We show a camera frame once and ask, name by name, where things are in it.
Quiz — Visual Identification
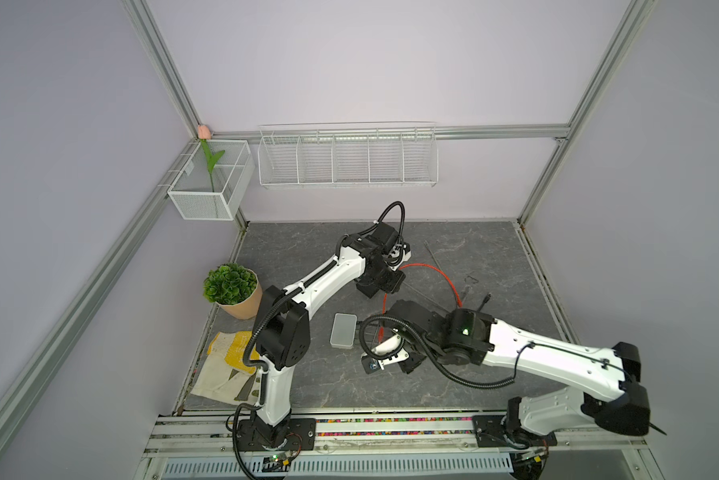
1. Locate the red ethernet cable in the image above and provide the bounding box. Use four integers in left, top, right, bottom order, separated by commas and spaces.
375, 262, 463, 343

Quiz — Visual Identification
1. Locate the white network switch box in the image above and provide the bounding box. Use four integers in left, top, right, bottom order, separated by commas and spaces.
330, 313, 358, 350

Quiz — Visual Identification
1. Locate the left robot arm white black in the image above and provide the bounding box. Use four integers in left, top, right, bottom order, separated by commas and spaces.
241, 220, 411, 448

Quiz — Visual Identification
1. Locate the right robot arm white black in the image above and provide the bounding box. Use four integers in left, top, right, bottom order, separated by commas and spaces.
358, 301, 653, 449

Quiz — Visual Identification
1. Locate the green potted plant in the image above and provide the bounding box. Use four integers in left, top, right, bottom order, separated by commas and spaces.
203, 263, 263, 320

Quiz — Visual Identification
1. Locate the yellow white work glove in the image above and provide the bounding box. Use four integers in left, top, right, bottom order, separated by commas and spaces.
191, 331, 261, 405

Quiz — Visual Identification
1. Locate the pink tulip artificial flower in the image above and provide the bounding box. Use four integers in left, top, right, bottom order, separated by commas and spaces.
197, 125, 226, 192

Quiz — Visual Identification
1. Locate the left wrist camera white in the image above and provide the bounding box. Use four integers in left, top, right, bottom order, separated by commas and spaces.
387, 241, 411, 266

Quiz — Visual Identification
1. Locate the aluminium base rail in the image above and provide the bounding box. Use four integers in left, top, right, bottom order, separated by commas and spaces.
142, 409, 649, 460

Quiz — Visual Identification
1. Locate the white wire wall shelf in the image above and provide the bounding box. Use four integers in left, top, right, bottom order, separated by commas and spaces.
258, 122, 439, 188

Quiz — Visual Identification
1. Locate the white mesh wall basket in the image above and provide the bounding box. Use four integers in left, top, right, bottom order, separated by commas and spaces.
168, 140, 256, 221

